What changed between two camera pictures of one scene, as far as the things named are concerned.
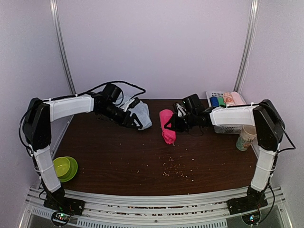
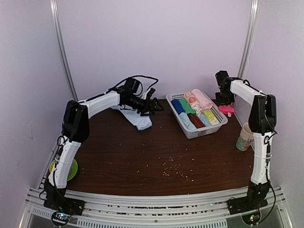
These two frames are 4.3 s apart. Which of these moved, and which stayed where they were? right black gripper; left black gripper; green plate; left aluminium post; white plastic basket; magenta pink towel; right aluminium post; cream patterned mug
Moved: magenta pink towel; left black gripper; white plastic basket; right black gripper
Stayed: cream patterned mug; green plate; right aluminium post; left aluminium post
